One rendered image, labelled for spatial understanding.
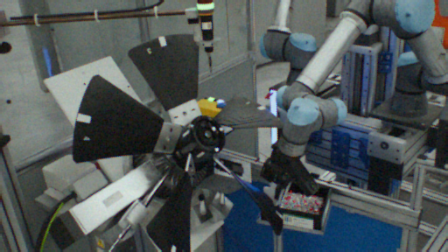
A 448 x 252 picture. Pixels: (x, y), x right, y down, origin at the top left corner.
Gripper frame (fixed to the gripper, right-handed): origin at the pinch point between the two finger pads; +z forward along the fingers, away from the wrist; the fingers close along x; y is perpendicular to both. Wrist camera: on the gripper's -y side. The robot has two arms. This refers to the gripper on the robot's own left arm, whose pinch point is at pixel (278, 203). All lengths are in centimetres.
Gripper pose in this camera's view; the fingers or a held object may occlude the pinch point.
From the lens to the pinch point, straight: 137.8
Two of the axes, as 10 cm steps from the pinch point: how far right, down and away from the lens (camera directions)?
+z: -1.8, 8.0, 5.8
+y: -7.9, -4.7, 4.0
